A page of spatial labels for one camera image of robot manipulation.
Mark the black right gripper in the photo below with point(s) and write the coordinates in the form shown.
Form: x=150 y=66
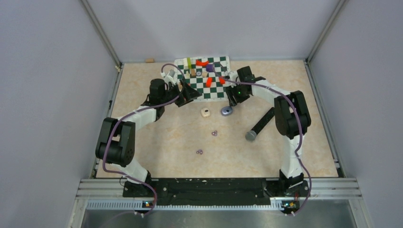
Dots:
x=233 y=99

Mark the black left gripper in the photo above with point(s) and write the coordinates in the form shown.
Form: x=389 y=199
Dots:
x=187 y=95

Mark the grey-blue earbud case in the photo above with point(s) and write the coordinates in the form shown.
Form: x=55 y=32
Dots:
x=226 y=111

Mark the cream earbud charging case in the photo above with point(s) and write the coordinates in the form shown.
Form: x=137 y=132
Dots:
x=205 y=113

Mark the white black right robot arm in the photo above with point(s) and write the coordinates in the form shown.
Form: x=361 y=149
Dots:
x=291 y=115

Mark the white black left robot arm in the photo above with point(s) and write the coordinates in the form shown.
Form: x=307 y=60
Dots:
x=116 y=141

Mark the red cylinder block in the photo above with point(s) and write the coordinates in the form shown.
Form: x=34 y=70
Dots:
x=209 y=82

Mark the red block right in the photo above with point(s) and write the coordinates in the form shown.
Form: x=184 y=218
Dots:
x=222 y=80

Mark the green white chessboard mat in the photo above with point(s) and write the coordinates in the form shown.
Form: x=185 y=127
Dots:
x=211 y=87

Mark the purple block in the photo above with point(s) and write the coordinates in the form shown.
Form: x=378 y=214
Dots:
x=209 y=68

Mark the yellow-green block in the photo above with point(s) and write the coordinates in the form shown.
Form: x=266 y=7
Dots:
x=188 y=63

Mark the red arch block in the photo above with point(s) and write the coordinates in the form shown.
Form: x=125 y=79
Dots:
x=201 y=63

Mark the black microphone grey head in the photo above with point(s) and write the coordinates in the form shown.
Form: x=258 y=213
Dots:
x=259 y=126

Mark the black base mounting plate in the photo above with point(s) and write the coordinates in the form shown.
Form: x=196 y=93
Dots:
x=215 y=191

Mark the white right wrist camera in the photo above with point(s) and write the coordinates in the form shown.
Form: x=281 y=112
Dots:
x=233 y=75

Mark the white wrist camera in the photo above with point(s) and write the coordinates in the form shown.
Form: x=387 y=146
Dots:
x=233 y=75
x=170 y=77

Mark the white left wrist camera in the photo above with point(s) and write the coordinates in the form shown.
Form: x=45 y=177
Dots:
x=170 y=77

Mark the aluminium frame rail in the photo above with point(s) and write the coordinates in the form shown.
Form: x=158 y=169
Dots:
x=330 y=203

